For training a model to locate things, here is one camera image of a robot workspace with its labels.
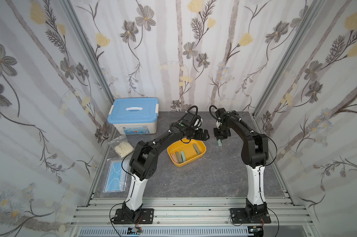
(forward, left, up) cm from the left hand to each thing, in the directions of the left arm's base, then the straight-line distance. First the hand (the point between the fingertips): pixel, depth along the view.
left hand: (206, 135), depth 89 cm
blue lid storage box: (+15, +46, +2) cm, 48 cm away
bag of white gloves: (+1, +56, -12) cm, 57 cm away
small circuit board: (-46, +38, -14) cm, 61 cm away
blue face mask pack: (-20, +54, -13) cm, 59 cm away
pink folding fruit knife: (-8, +20, -15) cm, 26 cm away
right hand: (+5, -13, -7) cm, 16 cm away
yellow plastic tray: (-2, +12, -15) cm, 19 cm away
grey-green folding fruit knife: (-7, +17, -15) cm, 24 cm away
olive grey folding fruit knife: (-1, +5, -15) cm, 15 cm away
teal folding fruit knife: (0, -10, -9) cm, 13 cm away
